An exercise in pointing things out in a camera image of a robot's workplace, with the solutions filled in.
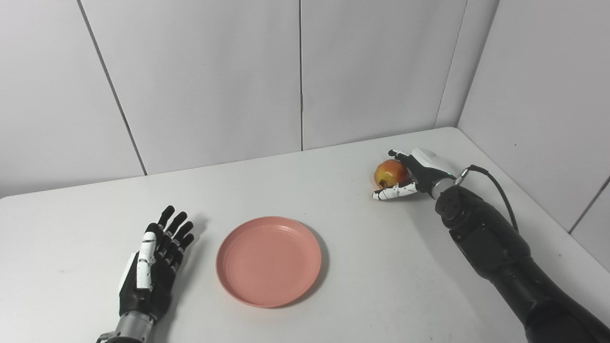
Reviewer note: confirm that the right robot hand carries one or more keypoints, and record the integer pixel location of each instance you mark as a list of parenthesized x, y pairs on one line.
[(419, 176)]

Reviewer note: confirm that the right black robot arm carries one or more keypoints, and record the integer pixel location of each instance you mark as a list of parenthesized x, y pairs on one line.
[(514, 262)]

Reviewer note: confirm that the red-yellow apple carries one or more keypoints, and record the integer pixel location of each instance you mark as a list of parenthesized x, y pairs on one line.
[(390, 173)]

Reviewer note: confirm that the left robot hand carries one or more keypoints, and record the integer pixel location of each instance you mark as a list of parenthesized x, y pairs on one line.
[(152, 271)]

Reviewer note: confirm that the pink plate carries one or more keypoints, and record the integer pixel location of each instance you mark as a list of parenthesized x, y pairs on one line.
[(269, 261)]

